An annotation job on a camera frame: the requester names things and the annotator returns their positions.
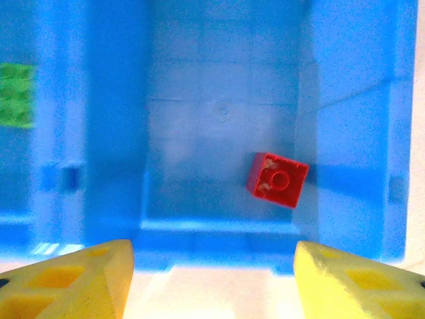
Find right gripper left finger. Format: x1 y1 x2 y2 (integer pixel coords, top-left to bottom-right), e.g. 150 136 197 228
0 239 135 319

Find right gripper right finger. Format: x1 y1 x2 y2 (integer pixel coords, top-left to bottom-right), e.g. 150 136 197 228
293 240 425 319

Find red two-by-two lego brick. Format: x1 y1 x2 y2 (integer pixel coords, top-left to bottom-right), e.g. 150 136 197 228
245 152 310 209

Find green studded lego brick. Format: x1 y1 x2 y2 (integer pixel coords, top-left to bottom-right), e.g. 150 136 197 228
0 63 36 129

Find blue three-compartment plastic bin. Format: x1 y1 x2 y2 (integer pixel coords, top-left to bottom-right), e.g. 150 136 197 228
0 0 418 276

